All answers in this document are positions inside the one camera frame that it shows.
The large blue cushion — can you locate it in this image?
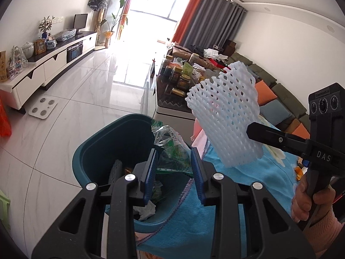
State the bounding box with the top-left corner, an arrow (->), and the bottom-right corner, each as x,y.
260,104 -> 293,126

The covered standing fan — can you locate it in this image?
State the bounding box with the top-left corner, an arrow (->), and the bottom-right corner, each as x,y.
88,0 -> 109,47

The white ceramic jar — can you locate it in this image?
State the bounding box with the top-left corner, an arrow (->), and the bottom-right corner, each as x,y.
21,42 -> 35,57

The brown wooden box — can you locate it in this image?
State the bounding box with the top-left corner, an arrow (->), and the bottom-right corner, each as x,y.
224,40 -> 238,56

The brown sofa ottoman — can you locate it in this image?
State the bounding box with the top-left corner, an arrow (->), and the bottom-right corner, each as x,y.
172,46 -> 214,68

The blue vase with branches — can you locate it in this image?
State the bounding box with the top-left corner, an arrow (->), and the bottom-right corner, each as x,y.
38,16 -> 56,40

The glass coffee table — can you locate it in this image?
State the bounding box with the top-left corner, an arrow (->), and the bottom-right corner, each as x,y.
155,57 -> 206,120

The white and black cabinet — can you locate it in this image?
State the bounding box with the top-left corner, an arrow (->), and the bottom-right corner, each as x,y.
0,31 -> 99,111

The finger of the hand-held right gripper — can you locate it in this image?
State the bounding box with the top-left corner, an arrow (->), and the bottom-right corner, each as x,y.
246,122 -> 310,155

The tall green houseplant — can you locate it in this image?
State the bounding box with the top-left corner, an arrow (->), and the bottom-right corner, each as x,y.
108,0 -> 129,33

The orange curtain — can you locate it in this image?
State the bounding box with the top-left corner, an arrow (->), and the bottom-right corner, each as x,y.
172,0 -> 207,43

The black monitor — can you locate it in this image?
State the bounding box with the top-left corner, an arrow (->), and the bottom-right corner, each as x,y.
74,13 -> 89,35

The person's right forearm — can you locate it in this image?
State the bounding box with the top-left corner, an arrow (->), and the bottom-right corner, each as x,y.
300,206 -> 345,259

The glass ship ornament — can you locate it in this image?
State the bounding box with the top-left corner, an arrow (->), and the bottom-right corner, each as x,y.
7,46 -> 28,80

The clear green printed plastic bag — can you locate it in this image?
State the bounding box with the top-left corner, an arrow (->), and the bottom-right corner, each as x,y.
151,120 -> 195,178

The blue floral blanket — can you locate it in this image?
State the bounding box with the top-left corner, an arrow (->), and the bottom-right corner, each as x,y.
105,119 -> 310,259

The balcony window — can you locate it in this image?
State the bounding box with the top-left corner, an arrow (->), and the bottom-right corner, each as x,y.
129,0 -> 195,22

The wide grey curtain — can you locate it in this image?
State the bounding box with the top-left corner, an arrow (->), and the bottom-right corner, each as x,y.
181,0 -> 248,51

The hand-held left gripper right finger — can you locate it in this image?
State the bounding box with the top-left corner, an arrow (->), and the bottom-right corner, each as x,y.
190,147 -> 316,259

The orange plastic bag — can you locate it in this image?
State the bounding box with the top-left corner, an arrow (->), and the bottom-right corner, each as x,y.
0,97 -> 13,138

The blue plastic bin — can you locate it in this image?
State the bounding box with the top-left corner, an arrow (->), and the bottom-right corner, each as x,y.
72,113 -> 195,234

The white clothes pile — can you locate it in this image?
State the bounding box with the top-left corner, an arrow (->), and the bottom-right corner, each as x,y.
203,49 -> 224,60

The green fabric sofa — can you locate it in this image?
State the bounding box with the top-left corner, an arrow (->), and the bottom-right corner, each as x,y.
229,52 -> 311,141

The dark textured wrapper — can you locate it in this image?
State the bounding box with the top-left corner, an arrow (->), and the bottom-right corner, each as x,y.
108,159 -> 125,193

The white bathroom scale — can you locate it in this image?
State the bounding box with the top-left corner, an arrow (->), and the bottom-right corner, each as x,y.
28,98 -> 58,119

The green plastic stool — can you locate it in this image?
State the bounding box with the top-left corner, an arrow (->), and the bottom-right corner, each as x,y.
0,189 -> 11,230

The wooden picture frame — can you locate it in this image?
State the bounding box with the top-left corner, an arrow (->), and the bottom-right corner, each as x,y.
34,38 -> 47,56

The person's right hand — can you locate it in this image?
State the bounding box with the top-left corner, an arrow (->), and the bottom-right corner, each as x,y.
290,173 -> 337,223

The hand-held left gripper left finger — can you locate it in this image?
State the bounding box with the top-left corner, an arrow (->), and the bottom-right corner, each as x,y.
32,148 -> 158,259

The golden gift box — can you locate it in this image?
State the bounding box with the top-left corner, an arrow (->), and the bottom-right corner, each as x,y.
0,51 -> 8,83

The white foam fruit net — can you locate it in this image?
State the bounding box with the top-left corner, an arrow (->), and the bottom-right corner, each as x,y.
185,62 -> 263,167

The orange cushion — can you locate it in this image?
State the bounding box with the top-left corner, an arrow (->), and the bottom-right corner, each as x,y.
291,125 -> 311,141
255,81 -> 278,106

